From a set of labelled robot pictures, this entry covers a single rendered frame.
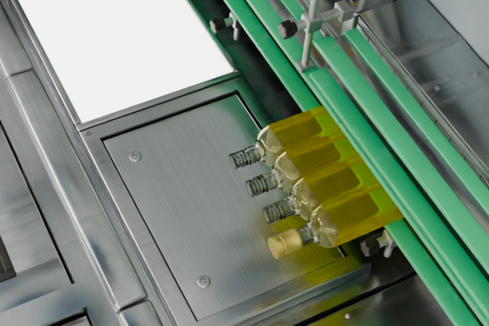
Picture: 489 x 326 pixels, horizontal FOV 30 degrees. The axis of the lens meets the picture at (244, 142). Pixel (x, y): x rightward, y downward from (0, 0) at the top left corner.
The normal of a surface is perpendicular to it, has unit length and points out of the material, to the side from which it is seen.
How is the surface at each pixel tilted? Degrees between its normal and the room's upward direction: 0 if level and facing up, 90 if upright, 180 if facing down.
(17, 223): 90
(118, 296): 90
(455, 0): 0
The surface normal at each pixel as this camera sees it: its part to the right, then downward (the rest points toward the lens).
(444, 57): 0.05, -0.62
